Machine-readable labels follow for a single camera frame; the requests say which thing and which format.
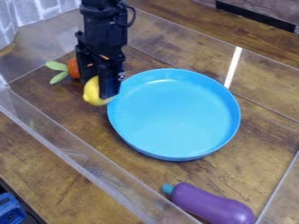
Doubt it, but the dark wooden shelf edge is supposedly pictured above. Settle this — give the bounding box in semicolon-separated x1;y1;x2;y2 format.
215;0;299;34

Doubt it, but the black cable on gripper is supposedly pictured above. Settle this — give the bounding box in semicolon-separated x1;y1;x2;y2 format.
117;1;138;28

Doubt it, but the blue device corner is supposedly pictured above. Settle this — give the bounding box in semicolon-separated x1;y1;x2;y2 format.
0;192;27;224

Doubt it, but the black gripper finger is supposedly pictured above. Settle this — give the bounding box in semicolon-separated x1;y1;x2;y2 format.
77;48;99;84
98;63;126;99

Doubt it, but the orange toy carrot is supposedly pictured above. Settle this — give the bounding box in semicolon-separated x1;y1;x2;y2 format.
46;58;81;85

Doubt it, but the clear acrylic enclosure wall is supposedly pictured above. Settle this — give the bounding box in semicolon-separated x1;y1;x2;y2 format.
0;0;299;224

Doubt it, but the yellow toy lemon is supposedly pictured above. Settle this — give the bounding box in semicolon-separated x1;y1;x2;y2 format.
83;76;114;106

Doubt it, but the purple toy eggplant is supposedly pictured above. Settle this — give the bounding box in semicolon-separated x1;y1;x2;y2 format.
163;182;255;224

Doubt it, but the white patterned curtain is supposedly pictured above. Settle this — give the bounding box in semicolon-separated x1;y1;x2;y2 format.
0;0;81;49

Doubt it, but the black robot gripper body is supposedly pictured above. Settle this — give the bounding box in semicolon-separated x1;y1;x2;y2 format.
75;0;129;69

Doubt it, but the blue round plastic tray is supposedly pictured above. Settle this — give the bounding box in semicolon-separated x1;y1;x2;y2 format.
107;68;242;161

